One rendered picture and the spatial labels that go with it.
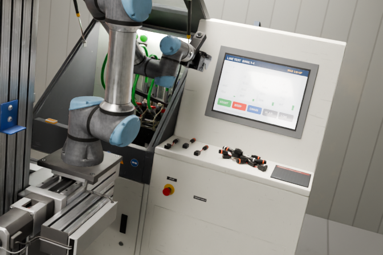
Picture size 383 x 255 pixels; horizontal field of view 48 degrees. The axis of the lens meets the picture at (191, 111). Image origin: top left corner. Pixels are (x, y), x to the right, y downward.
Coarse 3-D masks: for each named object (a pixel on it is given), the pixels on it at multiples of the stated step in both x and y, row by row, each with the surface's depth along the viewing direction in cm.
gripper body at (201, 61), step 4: (200, 52) 178; (204, 52) 180; (196, 56) 179; (200, 56) 178; (204, 56) 180; (192, 60) 177; (196, 60) 179; (200, 60) 178; (204, 60) 183; (180, 64) 176; (184, 64) 175; (188, 64) 174; (192, 64) 177; (196, 64) 179; (200, 64) 179; (204, 64) 182; (192, 68) 179; (196, 68) 178; (200, 68) 182
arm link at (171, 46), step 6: (168, 36) 161; (174, 36) 164; (162, 42) 161; (168, 42) 160; (174, 42) 159; (180, 42) 162; (162, 48) 161; (168, 48) 160; (174, 48) 160; (180, 48) 162; (186, 48) 166; (162, 54) 164; (168, 54) 161; (174, 54) 162; (180, 54) 164; (186, 54) 168; (180, 60) 165
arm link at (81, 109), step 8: (88, 96) 155; (72, 104) 148; (80, 104) 147; (88, 104) 147; (96, 104) 148; (72, 112) 149; (80, 112) 147; (88, 112) 146; (72, 120) 149; (80, 120) 147; (88, 120) 145; (72, 128) 150; (80, 128) 149; (88, 128) 146; (80, 136) 150; (88, 136) 150
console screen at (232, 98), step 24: (216, 72) 210; (240, 72) 207; (264, 72) 203; (288, 72) 200; (312, 72) 197; (216, 96) 210; (240, 96) 206; (264, 96) 203; (288, 96) 200; (240, 120) 206; (264, 120) 203; (288, 120) 200
